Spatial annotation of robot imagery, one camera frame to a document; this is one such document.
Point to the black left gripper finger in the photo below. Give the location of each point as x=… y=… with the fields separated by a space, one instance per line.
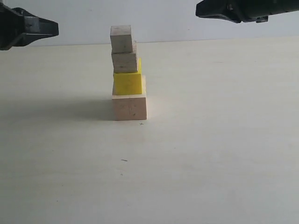
x=19 y=28

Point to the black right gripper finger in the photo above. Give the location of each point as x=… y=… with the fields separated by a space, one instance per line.
x=216 y=9

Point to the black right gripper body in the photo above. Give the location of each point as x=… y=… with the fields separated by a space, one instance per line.
x=259 y=10

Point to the small pale wooden cube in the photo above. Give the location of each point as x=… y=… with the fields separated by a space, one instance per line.
x=121 y=39

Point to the medium wooden cube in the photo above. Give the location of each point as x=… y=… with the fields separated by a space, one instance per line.
x=126 y=62

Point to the yellow cube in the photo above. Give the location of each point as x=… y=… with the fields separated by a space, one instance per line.
x=128 y=83

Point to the large pale wooden cube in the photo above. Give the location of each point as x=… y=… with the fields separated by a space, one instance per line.
x=130 y=107

